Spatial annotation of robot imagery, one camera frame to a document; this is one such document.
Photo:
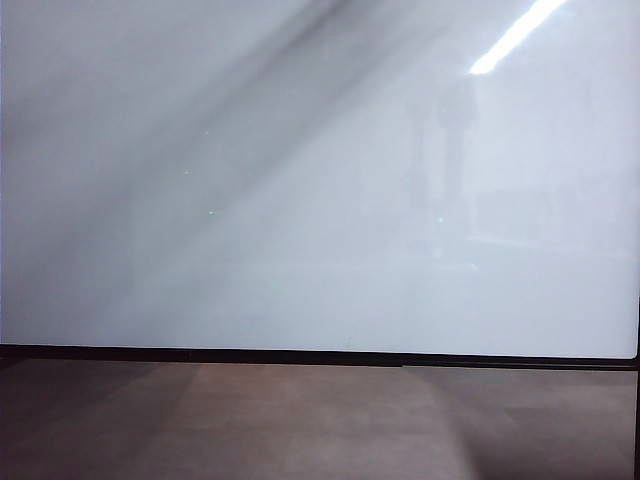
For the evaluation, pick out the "white glass whiteboard panel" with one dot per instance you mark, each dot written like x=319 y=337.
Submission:
x=300 y=190

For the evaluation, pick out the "black whiteboard pen tray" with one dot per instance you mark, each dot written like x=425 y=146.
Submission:
x=200 y=363

